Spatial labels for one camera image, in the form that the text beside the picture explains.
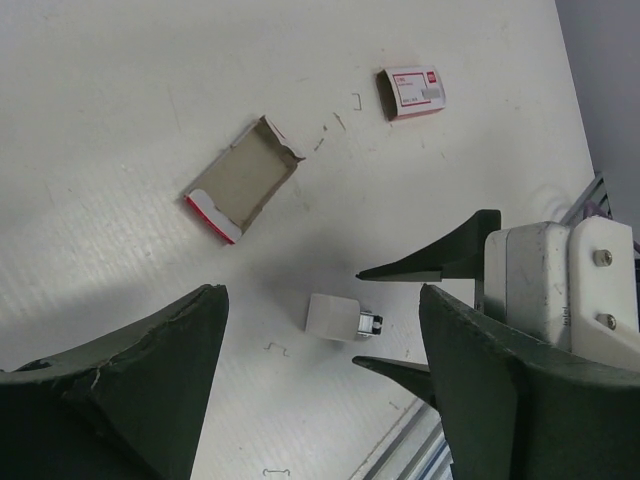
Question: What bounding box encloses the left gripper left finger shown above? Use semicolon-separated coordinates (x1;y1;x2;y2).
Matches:
1;284;229;479

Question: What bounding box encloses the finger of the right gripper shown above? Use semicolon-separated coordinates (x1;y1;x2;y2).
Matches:
356;209;501;283
352;356;436;409

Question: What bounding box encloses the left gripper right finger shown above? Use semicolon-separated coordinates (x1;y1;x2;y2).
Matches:
419;285;639;479

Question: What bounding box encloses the white mini stapler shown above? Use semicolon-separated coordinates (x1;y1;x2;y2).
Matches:
305;293;383;342

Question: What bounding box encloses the red white staple box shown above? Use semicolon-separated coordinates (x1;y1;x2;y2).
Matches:
375;65;446;122

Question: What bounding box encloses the aluminium mounting rail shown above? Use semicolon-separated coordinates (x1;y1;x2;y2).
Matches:
350;399;453;480

